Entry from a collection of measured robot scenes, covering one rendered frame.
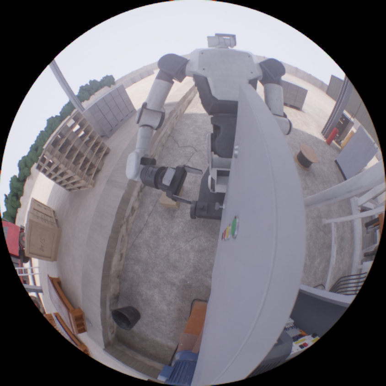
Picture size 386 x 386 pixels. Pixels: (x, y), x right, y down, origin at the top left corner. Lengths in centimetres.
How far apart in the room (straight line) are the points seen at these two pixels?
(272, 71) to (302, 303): 94
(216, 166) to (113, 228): 126
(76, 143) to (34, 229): 175
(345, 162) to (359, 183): 287
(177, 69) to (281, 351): 80
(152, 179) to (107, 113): 260
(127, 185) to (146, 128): 105
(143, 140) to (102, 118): 237
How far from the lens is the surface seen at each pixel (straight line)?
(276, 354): 29
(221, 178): 71
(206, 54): 51
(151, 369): 266
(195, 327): 105
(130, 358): 273
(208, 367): 16
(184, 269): 137
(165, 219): 144
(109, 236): 146
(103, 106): 289
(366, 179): 53
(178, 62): 57
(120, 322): 199
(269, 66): 61
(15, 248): 943
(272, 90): 59
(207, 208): 116
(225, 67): 48
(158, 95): 57
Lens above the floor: 130
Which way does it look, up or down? 64 degrees down
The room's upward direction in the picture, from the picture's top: 21 degrees counter-clockwise
